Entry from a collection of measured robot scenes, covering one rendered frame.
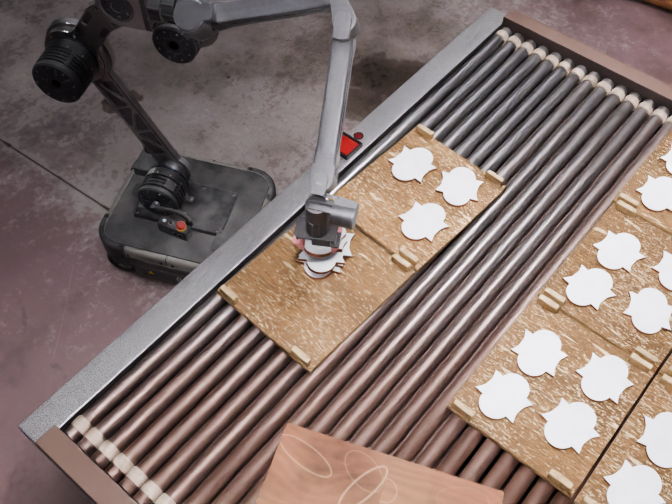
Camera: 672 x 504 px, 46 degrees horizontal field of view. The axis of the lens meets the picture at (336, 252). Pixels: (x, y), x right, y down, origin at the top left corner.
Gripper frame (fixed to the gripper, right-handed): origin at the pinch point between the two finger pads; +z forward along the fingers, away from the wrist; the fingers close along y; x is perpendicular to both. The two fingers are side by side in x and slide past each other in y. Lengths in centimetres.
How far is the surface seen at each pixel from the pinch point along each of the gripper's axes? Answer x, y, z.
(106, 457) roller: 59, 41, 11
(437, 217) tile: -21.8, -30.7, 8.9
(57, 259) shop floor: -47, 121, 104
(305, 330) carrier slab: 19.4, 0.3, 9.4
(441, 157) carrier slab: -46, -30, 11
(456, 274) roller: -5.1, -37.5, 11.5
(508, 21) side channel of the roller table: -112, -48, 11
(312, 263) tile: 1.6, 1.4, 4.9
